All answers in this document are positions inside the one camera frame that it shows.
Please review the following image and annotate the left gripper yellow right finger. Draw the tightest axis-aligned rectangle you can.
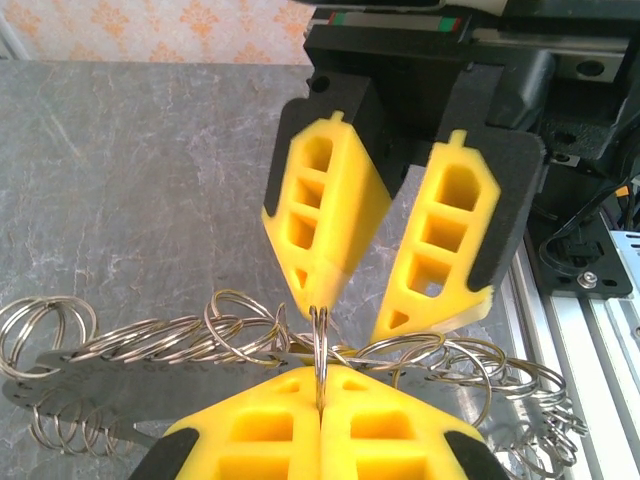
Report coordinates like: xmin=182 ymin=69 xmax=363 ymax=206
xmin=319 ymin=364 xmax=511 ymax=480

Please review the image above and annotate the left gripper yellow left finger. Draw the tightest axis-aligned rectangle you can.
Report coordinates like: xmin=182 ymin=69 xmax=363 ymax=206
xmin=128 ymin=364 xmax=321 ymax=480

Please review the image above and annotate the single silver keyring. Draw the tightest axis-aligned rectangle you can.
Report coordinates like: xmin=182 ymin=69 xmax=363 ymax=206
xmin=309 ymin=305 xmax=332 ymax=407

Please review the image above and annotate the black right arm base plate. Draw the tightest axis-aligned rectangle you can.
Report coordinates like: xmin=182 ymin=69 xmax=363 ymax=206
xmin=528 ymin=214 xmax=634 ymax=297

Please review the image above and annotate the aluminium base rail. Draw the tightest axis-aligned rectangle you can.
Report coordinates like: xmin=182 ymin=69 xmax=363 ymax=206
xmin=499 ymin=234 xmax=640 ymax=480

